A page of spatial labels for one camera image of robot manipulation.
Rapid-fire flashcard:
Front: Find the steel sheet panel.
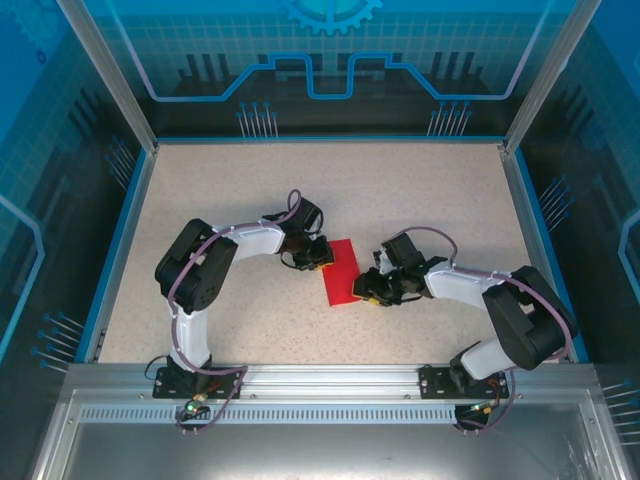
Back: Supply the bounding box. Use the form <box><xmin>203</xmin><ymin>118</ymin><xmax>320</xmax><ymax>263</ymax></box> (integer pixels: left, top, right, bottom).
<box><xmin>29</xmin><ymin>389</ymin><xmax>634</xmax><ymax>480</ymax></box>

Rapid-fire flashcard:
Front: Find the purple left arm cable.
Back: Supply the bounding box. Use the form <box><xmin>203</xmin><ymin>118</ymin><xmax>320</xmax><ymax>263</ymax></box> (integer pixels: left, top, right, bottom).
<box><xmin>167</xmin><ymin>188</ymin><xmax>304</xmax><ymax>374</ymax></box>

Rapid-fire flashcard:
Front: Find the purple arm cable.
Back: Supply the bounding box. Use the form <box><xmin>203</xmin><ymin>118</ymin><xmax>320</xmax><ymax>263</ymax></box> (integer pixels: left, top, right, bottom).
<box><xmin>167</xmin><ymin>188</ymin><xmax>304</xmax><ymax>374</ymax></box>
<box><xmin>397</xmin><ymin>226</ymin><xmax>580</xmax><ymax>396</ymax></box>

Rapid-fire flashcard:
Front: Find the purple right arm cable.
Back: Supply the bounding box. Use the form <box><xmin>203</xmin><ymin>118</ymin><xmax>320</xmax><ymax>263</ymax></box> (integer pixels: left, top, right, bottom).
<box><xmin>397</xmin><ymin>226</ymin><xmax>580</xmax><ymax>396</ymax></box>

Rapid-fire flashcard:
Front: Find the aluminium mounting rail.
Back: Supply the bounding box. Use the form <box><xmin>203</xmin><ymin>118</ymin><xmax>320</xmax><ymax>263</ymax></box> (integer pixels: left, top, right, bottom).
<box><xmin>67</xmin><ymin>363</ymin><xmax>596</xmax><ymax>401</ymax></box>

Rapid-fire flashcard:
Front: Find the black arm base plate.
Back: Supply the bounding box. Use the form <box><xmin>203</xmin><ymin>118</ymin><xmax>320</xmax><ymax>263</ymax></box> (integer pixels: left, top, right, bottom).
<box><xmin>152</xmin><ymin>366</ymin><xmax>246</xmax><ymax>401</ymax></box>
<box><xmin>418</xmin><ymin>363</ymin><xmax>516</xmax><ymax>400</ymax></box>

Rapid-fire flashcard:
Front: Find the slotted silver cable duct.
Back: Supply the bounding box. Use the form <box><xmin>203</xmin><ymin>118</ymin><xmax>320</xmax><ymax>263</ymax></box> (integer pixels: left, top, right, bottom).
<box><xmin>79</xmin><ymin>405</ymin><xmax>466</xmax><ymax>426</ymax></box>

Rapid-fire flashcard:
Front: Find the blue and silver side rail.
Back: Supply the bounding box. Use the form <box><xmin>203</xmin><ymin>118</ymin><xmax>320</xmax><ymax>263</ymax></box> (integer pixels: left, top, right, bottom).
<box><xmin>74</xmin><ymin>148</ymin><xmax>157</xmax><ymax>364</ymax></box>
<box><xmin>499</xmin><ymin>142</ymin><xmax>591</xmax><ymax>364</ymax></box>

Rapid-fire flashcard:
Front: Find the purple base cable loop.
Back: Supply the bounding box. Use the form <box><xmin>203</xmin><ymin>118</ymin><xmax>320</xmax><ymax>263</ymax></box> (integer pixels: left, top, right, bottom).
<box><xmin>174</xmin><ymin>368</ymin><xmax>249</xmax><ymax>435</ymax></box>
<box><xmin>455</xmin><ymin>369</ymin><xmax>519</xmax><ymax>432</ymax></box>

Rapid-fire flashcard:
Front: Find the aluminium frame post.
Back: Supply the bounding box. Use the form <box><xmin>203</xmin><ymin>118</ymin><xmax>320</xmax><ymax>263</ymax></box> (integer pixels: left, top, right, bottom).
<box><xmin>55</xmin><ymin>0</ymin><xmax>160</xmax><ymax>154</ymax></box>
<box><xmin>501</xmin><ymin>0</ymin><xmax>604</xmax><ymax>154</ymax></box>

